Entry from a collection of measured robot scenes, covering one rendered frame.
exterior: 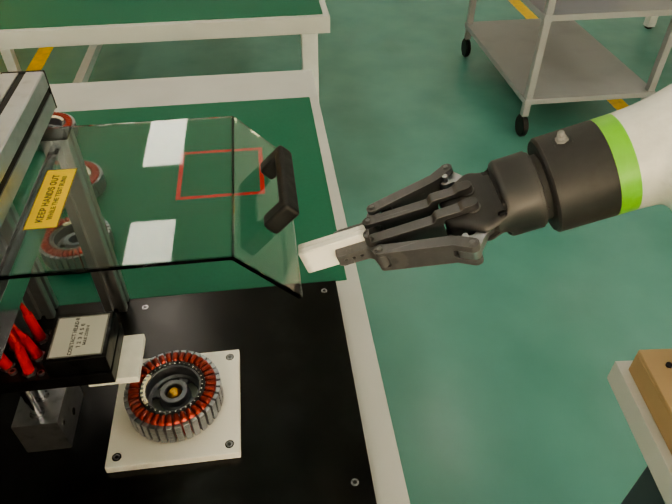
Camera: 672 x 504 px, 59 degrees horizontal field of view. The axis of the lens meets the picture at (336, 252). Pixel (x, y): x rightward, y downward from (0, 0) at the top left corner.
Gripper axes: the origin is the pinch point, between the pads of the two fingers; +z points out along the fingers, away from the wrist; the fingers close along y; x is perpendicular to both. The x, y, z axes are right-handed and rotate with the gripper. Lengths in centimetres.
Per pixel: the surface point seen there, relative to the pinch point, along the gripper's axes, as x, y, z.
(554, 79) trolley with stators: -120, 199, -79
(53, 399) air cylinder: -6.2, -3.5, 36.6
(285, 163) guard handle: 6.8, 7.3, 2.5
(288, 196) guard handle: 6.9, 1.5, 2.2
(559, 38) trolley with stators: -127, 245, -97
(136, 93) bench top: -13, 87, 48
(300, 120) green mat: -25, 71, 11
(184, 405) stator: -13.5, -3.6, 24.0
